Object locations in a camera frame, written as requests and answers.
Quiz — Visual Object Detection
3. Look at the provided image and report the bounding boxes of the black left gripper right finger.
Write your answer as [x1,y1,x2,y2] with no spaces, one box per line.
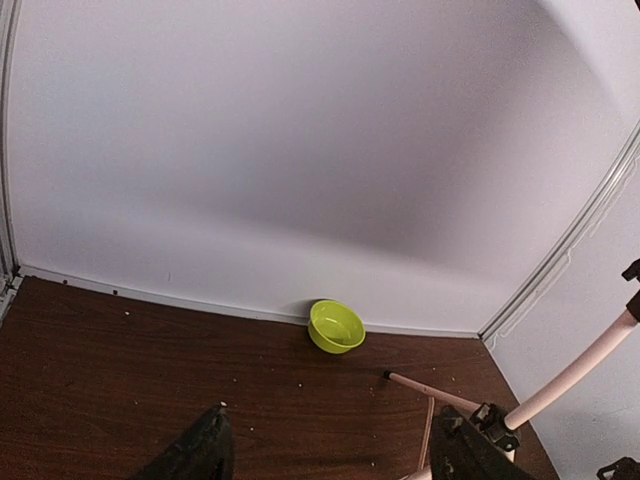
[429,405,534,480]

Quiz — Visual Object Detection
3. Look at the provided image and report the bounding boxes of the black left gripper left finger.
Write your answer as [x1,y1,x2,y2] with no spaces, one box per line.
[130,406,235,480]

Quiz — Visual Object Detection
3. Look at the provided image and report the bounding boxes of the pink music stand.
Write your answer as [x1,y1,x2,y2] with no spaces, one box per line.
[382,257,640,480]

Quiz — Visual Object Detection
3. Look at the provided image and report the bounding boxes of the yellow-green bowl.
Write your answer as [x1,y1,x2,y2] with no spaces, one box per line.
[307,300,366,355]

